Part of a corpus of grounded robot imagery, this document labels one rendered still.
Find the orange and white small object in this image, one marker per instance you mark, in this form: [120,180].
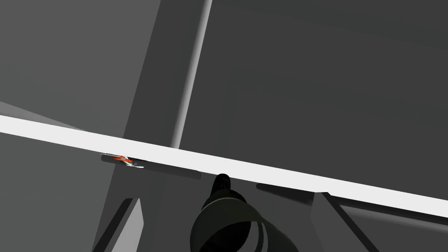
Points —
[124,160]

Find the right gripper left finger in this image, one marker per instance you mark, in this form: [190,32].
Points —
[120,231]

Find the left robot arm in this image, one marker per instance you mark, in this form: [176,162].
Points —
[224,220]

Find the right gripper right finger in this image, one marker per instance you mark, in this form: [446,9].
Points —
[332,231]

